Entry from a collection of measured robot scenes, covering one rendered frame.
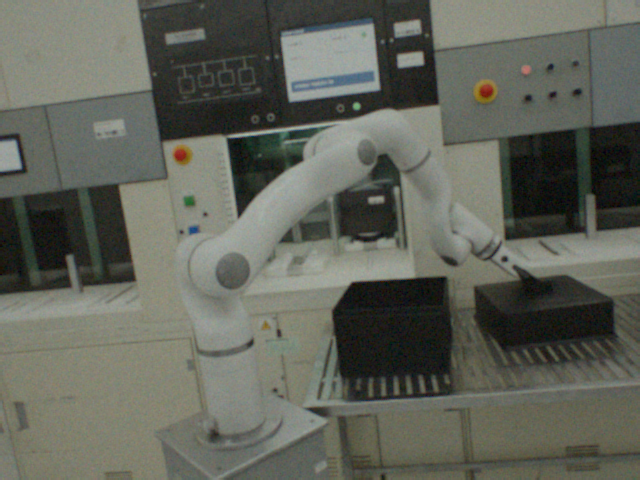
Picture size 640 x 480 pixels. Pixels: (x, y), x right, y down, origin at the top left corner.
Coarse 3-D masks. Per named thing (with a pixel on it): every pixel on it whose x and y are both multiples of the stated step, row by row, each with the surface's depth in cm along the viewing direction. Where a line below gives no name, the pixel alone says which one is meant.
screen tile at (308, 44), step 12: (324, 36) 175; (288, 48) 177; (300, 48) 176; (312, 48) 176; (324, 48) 176; (288, 60) 177; (312, 60) 177; (324, 60) 176; (300, 72) 178; (312, 72) 177; (324, 72) 177
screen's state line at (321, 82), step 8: (368, 72) 176; (304, 80) 178; (312, 80) 178; (320, 80) 178; (328, 80) 177; (336, 80) 177; (344, 80) 177; (352, 80) 177; (360, 80) 177; (368, 80) 176; (296, 88) 179; (304, 88) 179; (312, 88) 178; (320, 88) 178
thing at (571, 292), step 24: (480, 288) 170; (504, 288) 167; (528, 288) 160; (552, 288) 160; (576, 288) 159; (480, 312) 169; (504, 312) 147; (528, 312) 146; (552, 312) 147; (576, 312) 147; (600, 312) 147; (504, 336) 148; (528, 336) 148; (552, 336) 148; (576, 336) 148; (600, 336) 148
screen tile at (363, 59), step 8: (352, 32) 174; (368, 32) 174; (336, 40) 175; (344, 40) 175; (352, 40) 175; (360, 40) 174; (368, 40) 174; (336, 48) 175; (360, 48) 175; (368, 48) 174; (344, 56) 176; (352, 56) 175; (360, 56) 175; (368, 56) 175; (336, 64) 176; (344, 64) 176; (352, 64) 176; (360, 64) 176; (368, 64) 175
